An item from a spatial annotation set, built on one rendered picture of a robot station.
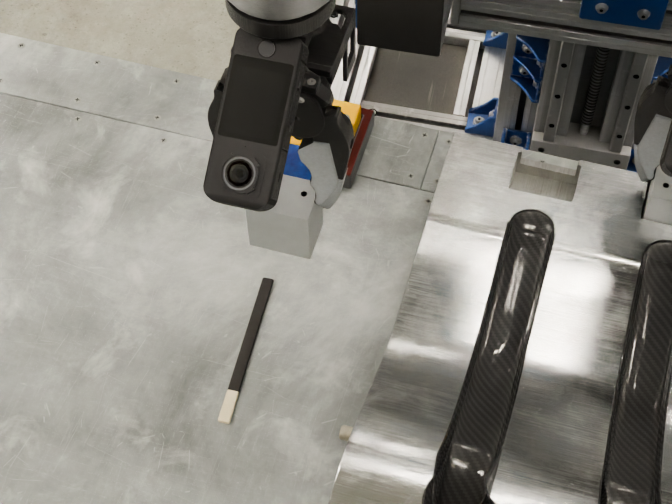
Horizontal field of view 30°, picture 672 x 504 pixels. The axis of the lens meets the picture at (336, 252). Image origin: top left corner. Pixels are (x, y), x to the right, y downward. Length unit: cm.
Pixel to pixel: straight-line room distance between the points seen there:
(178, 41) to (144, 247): 128
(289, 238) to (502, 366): 19
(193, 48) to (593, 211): 142
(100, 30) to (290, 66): 162
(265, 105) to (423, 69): 123
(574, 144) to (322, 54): 93
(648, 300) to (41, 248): 52
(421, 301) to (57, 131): 42
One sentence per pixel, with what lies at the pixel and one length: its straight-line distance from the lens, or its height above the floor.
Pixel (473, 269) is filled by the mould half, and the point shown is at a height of 89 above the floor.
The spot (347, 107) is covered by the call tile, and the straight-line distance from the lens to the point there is 115.
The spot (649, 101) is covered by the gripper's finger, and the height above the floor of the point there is 101.
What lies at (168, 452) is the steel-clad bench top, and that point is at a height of 80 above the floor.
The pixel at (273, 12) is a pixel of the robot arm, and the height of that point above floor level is 116.
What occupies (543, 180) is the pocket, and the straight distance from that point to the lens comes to 108.
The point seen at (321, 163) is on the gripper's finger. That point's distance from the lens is 89.
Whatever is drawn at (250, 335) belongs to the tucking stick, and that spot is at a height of 80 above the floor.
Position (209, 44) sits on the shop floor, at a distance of 236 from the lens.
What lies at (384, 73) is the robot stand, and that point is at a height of 21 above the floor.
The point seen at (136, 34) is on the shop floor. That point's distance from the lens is 239.
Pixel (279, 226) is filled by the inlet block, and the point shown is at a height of 94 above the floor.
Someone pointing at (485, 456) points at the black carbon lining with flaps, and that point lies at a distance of 88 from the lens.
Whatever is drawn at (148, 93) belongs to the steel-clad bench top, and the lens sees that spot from 123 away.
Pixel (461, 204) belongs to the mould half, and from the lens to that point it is 102.
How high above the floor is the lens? 172
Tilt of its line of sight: 57 degrees down
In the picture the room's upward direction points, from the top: 1 degrees counter-clockwise
